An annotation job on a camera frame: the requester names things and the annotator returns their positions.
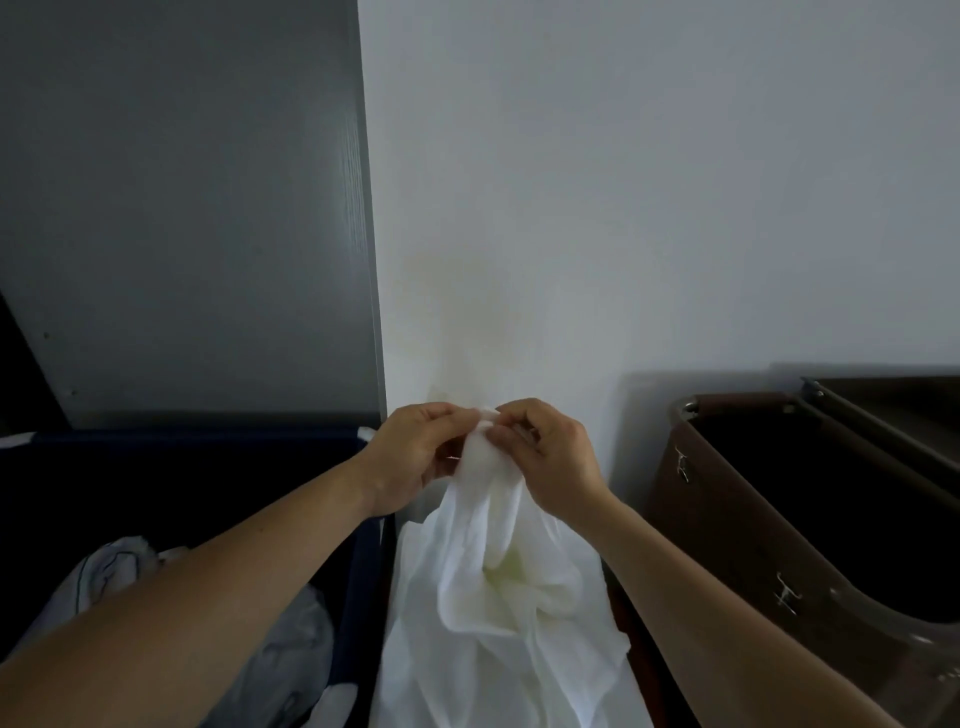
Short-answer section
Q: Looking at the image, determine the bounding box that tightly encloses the person's right hand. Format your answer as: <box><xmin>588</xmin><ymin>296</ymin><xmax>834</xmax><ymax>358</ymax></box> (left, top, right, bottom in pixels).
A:
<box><xmin>485</xmin><ymin>397</ymin><xmax>618</xmax><ymax>539</ymax></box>

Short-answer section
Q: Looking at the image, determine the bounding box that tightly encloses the person's left hand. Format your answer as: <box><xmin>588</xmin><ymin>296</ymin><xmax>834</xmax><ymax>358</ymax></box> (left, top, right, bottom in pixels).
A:
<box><xmin>350</xmin><ymin>401</ymin><xmax>489</xmax><ymax>520</ymax></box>

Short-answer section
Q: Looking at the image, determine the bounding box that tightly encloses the brown housekeeping cart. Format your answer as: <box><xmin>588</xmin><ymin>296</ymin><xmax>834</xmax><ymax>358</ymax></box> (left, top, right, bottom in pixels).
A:
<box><xmin>607</xmin><ymin>374</ymin><xmax>960</xmax><ymax>728</ymax></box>

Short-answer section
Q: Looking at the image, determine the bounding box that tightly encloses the person's right forearm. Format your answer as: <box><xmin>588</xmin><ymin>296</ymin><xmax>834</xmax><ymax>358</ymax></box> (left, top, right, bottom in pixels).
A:
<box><xmin>584</xmin><ymin>494</ymin><xmax>905</xmax><ymax>728</ymax></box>

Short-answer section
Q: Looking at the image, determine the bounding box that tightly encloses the person's left forearm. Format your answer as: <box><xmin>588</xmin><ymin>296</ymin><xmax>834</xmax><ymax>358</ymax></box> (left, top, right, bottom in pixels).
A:
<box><xmin>0</xmin><ymin>457</ymin><xmax>376</xmax><ymax>728</ymax></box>

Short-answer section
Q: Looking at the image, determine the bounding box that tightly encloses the white pillowcase black piping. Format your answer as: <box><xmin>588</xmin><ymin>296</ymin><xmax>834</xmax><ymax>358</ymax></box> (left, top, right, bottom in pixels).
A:
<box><xmin>14</xmin><ymin>533</ymin><xmax>339</xmax><ymax>728</ymax></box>

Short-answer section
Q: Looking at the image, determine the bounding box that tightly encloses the grey door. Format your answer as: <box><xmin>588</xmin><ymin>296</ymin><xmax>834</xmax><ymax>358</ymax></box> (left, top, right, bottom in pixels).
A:
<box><xmin>0</xmin><ymin>0</ymin><xmax>376</xmax><ymax>433</ymax></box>

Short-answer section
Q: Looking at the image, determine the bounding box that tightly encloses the navy laundry hamper white frame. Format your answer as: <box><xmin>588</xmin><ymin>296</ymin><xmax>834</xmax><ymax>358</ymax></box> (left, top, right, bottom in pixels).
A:
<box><xmin>0</xmin><ymin>423</ymin><xmax>395</xmax><ymax>728</ymax></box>

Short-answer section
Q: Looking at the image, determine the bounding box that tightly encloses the grey door frame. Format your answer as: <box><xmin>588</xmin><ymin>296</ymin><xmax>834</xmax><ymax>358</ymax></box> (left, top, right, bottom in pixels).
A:
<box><xmin>348</xmin><ymin>0</ymin><xmax>390</xmax><ymax>421</ymax></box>

